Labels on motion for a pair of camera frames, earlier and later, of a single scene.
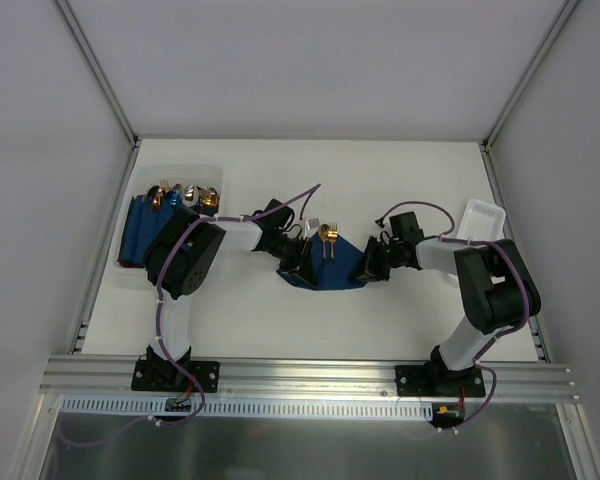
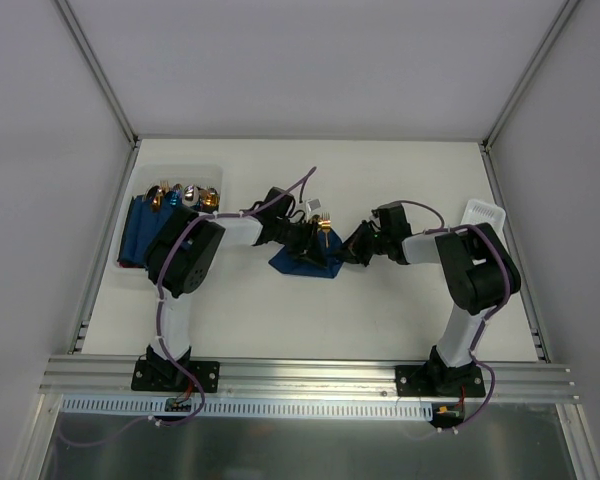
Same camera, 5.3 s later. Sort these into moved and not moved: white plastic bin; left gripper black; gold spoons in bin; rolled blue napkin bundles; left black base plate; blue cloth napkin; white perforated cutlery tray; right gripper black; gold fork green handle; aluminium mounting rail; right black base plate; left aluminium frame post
Moved: right gripper black; left gripper black; blue cloth napkin; gold fork green handle
Not moved: right black base plate; gold spoons in bin; rolled blue napkin bundles; white perforated cutlery tray; aluminium mounting rail; white plastic bin; left black base plate; left aluminium frame post
